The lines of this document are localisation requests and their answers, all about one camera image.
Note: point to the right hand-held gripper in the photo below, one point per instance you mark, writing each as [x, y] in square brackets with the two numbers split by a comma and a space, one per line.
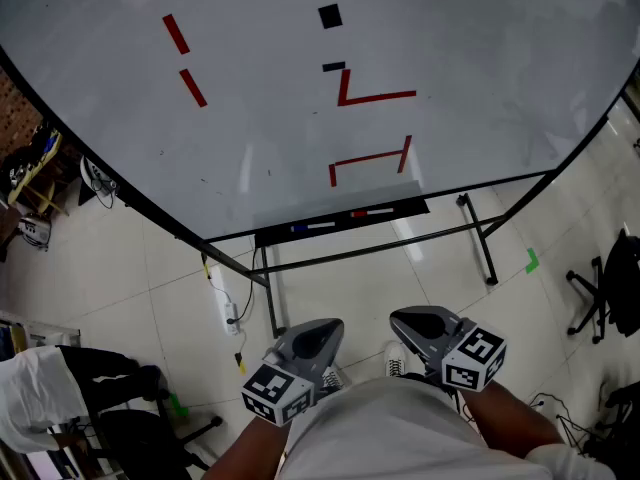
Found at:
[475, 363]

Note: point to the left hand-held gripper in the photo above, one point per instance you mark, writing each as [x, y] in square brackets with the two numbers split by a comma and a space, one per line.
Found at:
[275, 393]

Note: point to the blue cap whiteboard marker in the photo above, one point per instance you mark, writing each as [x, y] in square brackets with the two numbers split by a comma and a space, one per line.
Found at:
[300, 228]

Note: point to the red cap whiteboard marker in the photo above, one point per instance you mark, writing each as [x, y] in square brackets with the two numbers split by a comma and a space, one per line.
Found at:
[359, 214]

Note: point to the person's right forearm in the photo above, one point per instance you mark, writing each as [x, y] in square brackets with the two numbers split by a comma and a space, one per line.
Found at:
[510, 418]

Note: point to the person's left forearm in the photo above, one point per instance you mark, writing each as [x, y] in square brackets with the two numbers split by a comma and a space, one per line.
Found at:
[245, 453]

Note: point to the black metal frame bar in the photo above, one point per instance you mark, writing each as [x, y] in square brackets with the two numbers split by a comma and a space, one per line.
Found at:
[270, 293]

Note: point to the black marker tray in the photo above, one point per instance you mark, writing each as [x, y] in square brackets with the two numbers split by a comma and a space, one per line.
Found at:
[270, 240]

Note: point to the large white whiteboard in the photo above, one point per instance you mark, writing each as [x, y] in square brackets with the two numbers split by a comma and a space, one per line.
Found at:
[275, 118]

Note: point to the person's left white shoe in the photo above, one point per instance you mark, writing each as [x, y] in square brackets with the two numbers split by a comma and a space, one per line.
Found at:
[332, 378]

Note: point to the person's white shoe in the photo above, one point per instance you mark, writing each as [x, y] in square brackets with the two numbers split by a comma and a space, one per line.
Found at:
[332, 378]
[395, 358]

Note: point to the person's right white shoe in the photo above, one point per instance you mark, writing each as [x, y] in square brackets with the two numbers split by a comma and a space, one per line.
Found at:
[395, 358]

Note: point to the person's black trousers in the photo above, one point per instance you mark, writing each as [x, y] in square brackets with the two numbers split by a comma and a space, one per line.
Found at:
[415, 376]

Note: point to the yellow black floor strip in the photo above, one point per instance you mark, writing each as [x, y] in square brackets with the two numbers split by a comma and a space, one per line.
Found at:
[206, 268]
[241, 366]

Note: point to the white power strip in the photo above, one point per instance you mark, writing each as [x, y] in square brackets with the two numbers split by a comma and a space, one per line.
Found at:
[231, 313]

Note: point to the operator in white coat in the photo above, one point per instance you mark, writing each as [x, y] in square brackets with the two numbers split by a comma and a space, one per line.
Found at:
[390, 433]

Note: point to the green floor tape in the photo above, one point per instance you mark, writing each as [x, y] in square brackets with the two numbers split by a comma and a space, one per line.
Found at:
[533, 266]
[177, 404]

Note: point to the metal shelf rack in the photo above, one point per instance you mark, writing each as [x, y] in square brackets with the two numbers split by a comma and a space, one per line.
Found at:
[45, 330]

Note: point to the white round appliance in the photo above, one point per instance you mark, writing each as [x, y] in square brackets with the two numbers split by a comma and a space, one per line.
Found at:
[92, 173]

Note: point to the white box device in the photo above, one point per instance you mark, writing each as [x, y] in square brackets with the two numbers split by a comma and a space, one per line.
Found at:
[35, 229]

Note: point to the cluttered yellow-edged table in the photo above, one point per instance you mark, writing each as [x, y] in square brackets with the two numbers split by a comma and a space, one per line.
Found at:
[30, 163]

